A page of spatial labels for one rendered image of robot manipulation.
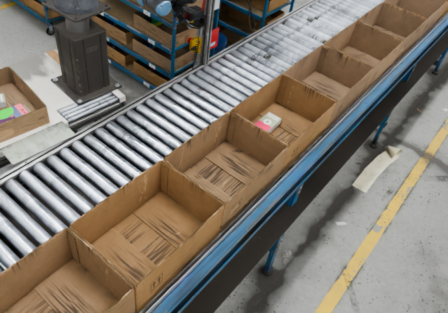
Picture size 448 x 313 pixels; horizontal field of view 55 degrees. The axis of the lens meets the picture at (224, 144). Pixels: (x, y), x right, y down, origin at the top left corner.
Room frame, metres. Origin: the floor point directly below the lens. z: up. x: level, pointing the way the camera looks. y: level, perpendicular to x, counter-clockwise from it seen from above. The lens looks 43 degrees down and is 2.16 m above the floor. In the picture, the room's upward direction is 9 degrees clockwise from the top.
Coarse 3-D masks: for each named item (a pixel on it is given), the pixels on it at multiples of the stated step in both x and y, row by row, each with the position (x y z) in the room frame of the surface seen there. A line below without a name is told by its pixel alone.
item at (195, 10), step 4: (188, 8) 2.12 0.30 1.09; (192, 8) 2.13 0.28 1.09; (196, 8) 2.14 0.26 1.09; (200, 8) 2.15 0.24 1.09; (184, 12) 2.09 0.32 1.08; (188, 12) 2.08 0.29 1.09; (192, 12) 2.09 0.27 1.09; (196, 12) 2.10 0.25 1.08; (200, 12) 2.13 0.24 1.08; (184, 16) 2.08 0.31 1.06; (188, 16) 2.07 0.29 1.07; (192, 16) 2.07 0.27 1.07; (196, 16) 2.10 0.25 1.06; (200, 16) 2.12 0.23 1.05; (188, 20) 2.07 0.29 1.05; (192, 20) 2.08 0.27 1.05; (196, 20) 2.12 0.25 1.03; (192, 24) 2.12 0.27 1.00; (196, 24) 2.13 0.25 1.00
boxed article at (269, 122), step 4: (268, 112) 1.57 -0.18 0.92; (264, 116) 1.54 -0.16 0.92; (268, 116) 1.54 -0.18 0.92; (272, 116) 1.55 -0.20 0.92; (276, 116) 1.55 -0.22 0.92; (260, 120) 1.51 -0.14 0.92; (264, 120) 1.51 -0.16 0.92; (268, 120) 1.52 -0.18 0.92; (272, 120) 1.52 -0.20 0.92; (276, 120) 1.53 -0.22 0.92; (280, 120) 1.54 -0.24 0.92; (256, 124) 1.48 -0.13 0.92; (260, 124) 1.48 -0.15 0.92; (264, 124) 1.48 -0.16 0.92; (268, 124) 1.49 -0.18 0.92; (272, 124) 1.49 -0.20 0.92; (276, 124) 1.51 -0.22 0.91; (264, 128) 1.46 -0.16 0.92; (268, 128) 1.46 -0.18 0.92; (272, 128) 1.48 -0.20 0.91
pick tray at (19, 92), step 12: (0, 72) 1.66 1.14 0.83; (12, 72) 1.67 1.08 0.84; (0, 84) 1.65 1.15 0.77; (12, 84) 1.67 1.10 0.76; (24, 84) 1.59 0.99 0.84; (12, 96) 1.58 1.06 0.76; (24, 96) 1.60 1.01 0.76; (36, 96) 1.51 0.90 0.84; (0, 108) 1.48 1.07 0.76; (36, 108) 1.53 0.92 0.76; (12, 120) 1.33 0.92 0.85; (24, 120) 1.37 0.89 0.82; (36, 120) 1.41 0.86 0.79; (48, 120) 1.45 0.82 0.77; (0, 132) 1.29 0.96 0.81; (12, 132) 1.32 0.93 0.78; (24, 132) 1.36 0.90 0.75
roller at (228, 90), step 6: (198, 72) 2.06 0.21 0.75; (204, 72) 2.06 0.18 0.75; (204, 78) 2.02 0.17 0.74; (210, 78) 2.01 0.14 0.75; (210, 84) 1.99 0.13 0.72; (216, 84) 1.98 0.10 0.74; (222, 84) 1.97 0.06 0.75; (222, 90) 1.95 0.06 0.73; (228, 90) 1.93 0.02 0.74; (234, 90) 1.93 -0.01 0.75; (234, 96) 1.90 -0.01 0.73; (240, 96) 1.89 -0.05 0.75; (246, 96) 1.90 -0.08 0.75
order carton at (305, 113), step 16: (272, 80) 1.65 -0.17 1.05; (288, 80) 1.69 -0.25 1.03; (256, 96) 1.54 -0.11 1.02; (272, 96) 1.67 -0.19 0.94; (288, 96) 1.68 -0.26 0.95; (304, 96) 1.64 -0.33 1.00; (320, 96) 1.60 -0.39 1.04; (240, 112) 1.45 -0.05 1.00; (256, 112) 1.57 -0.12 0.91; (272, 112) 1.62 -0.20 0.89; (288, 112) 1.64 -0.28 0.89; (304, 112) 1.63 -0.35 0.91; (320, 112) 1.59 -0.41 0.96; (288, 128) 1.52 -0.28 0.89; (304, 128) 1.54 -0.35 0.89; (320, 128) 1.48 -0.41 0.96; (288, 144) 1.24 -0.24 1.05; (304, 144) 1.36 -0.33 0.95; (288, 160) 1.26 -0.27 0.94
